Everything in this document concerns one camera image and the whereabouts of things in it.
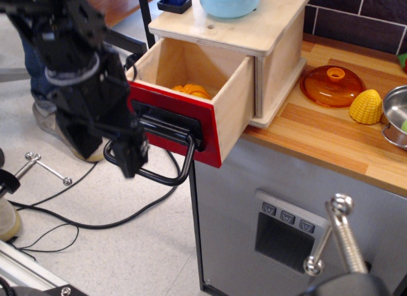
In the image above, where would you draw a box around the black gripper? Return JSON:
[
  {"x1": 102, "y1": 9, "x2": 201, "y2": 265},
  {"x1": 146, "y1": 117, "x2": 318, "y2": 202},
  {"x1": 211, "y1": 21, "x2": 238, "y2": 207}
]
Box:
[{"x1": 45, "y1": 50, "x2": 149, "y2": 178}]

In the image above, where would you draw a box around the red-fronted wooden drawer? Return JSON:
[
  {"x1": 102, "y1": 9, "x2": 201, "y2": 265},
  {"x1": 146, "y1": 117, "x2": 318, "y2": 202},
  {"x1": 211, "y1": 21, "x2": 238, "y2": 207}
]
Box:
[{"x1": 125, "y1": 38, "x2": 255, "y2": 167}]

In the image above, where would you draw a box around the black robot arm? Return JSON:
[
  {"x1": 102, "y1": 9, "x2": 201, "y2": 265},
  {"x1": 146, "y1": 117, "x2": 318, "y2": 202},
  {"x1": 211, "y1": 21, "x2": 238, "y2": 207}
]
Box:
[{"x1": 1, "y1": 0, "x2": 148, "y2": 178}]

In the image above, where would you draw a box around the orange toy fruit in drawer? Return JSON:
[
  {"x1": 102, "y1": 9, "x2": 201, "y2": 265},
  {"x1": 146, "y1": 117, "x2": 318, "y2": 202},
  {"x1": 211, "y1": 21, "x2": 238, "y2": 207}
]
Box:
[{"x1": 172, "y1": 83, "x2": 211, "y2": 100}]

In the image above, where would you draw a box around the light wooden box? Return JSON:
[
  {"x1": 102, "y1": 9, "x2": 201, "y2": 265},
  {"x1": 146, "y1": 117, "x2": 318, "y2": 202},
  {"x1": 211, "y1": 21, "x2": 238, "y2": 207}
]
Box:
[{"x1": 149, "y1": 0, "x2": 309, "y2": 128}]

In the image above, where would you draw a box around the beige suede shoe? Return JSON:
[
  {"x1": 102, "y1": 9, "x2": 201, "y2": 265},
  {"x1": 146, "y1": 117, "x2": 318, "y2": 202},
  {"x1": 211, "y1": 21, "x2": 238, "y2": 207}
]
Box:
[{"x1": 32, "y1": 99, "x2": 104, "y2": 163}]

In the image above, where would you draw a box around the left silver screw clamp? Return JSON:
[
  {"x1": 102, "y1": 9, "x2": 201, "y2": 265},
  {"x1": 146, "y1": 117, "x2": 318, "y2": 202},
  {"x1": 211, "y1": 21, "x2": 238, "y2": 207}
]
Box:
[{"x1": 1, "y1": 152, "x2": 72, "y2": 198}]

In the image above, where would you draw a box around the silver screw clamp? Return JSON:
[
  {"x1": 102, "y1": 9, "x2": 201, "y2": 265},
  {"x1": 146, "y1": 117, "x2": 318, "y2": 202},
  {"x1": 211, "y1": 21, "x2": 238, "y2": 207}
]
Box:
[
  {"x1": 302, "y1": 194, "x2": 391, "y2": 295},
  {"x1": 1, "y1": 152, "x2": 72, "y2": 198}
]

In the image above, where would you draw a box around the blue jeans leg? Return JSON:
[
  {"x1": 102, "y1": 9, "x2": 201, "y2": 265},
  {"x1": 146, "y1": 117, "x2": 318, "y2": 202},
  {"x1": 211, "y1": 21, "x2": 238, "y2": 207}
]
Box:
[{"x1": 19, "y1": 34, "x2": 57, "y2": 108}]

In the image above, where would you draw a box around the dark wooden table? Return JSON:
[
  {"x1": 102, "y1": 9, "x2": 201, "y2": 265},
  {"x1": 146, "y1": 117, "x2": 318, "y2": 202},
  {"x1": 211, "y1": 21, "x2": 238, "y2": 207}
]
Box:
[{"x1": 88, "y1": 0, "x2": 152, "y2": 55}]

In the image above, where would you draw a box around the blue black bar clamp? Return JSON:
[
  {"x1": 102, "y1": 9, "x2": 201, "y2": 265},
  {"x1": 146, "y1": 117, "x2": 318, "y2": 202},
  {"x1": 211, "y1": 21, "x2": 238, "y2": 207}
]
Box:
[{"x1": 139, "y1": 0, "x2": 192, "y2": 48}]

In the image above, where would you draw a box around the grey metal cabinet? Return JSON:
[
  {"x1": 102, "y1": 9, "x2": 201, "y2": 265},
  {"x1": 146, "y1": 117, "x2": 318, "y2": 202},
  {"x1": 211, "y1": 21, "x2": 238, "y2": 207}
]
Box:
[{"x1": 191, "y1": 139, "x2": 406, "y2": 295}]

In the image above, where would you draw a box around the light blue bowl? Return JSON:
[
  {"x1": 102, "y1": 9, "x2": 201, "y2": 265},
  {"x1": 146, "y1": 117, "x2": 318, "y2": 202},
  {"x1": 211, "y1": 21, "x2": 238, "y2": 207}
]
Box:
[{"x1": 199, "y1": 0, "x2": 260, "y2": 18}]

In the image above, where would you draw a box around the amber glass pot lid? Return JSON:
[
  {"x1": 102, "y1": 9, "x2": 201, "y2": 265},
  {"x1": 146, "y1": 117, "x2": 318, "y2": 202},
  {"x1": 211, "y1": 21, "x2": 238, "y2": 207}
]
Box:
[{"x1": 300, "y1": 66, "x2": 366, "y2": 109}]

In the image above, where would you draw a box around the yellow toy corn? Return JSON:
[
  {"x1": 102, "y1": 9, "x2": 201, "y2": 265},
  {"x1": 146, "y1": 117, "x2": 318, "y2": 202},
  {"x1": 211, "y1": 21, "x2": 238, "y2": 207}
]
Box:
[{"x1": 349, "y1": 89, "x2": 382, "y2": 125}]

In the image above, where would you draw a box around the near silver screw clamp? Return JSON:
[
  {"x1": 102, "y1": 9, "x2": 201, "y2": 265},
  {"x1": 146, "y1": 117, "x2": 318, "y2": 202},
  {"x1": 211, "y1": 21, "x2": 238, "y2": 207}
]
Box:
[{"x1": 302, "y1": 194, "x2": 391, "y2": 295}]

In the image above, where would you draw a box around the stainless steel pot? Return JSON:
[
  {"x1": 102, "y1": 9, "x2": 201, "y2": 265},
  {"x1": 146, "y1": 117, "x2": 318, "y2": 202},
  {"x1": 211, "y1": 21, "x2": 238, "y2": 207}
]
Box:
[{"x1": 382, "y1": 85, "x2": 406, "y2": 150}]

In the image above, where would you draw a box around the green toy at edge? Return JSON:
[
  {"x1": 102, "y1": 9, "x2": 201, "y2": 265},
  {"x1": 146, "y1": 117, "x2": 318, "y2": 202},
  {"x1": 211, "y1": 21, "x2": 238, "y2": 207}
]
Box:
[{"x1": 397, "y1": 52, "x2": 407, "y2": 72}]

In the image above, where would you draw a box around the thick black floor cable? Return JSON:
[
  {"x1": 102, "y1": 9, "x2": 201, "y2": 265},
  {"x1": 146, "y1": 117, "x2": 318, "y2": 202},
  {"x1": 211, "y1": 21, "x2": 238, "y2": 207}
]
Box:
[{"x1": 8, "y1": 149, "x2": 182, "y2": 230}]

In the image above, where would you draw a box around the black metal drawer handle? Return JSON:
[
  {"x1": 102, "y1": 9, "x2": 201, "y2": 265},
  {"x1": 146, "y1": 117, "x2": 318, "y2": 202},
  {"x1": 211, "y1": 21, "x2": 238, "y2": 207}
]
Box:
[{"x1": 123, "y1": 101, "x2": 203, "y2": 187}]

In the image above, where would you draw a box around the thin black floor cable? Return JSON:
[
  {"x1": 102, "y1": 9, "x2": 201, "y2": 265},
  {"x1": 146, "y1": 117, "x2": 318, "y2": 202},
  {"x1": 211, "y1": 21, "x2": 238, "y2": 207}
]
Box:
[{"x1": 12, "y1": 223, "x2": 80, "y2": 253}]

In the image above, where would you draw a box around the aluminium frame rail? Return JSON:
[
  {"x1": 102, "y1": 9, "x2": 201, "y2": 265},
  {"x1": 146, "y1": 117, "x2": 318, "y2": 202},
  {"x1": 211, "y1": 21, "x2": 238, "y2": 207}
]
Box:
[{"x1": 1, "y1": 241, "x2": 85, "y2": 295}]

